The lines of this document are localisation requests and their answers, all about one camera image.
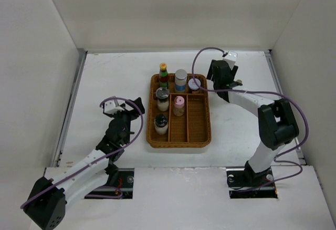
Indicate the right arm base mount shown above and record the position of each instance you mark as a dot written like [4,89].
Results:
[243,184]

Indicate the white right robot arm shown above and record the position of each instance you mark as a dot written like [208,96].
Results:
[276,123]

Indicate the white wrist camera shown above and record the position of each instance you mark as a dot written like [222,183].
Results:
[110,106]
[230,57]

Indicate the small black knob shaker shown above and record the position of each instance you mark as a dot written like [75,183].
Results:
[161,124]

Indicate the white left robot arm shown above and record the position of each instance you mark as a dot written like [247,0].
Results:
[49,199]

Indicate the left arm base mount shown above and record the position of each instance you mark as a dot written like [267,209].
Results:
[118,186]

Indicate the pink lid spice shaker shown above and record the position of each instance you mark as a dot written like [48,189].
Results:
[179,106]

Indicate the white lid spice jar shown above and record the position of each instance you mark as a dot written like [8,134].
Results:
[194,85]

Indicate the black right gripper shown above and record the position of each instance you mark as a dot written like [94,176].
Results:
[233,72]

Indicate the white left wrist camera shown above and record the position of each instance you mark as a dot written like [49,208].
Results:
[110,106]

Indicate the green label sauce bottle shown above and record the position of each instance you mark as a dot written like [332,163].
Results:
[163,76]

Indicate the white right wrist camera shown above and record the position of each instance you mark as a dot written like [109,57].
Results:
[230,57]

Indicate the brown wicker divided basket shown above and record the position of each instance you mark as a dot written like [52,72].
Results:
[191,130]

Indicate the tall white pearl jar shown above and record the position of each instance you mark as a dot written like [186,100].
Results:
[180,80]

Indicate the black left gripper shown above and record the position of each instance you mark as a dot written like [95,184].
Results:
[125,112]

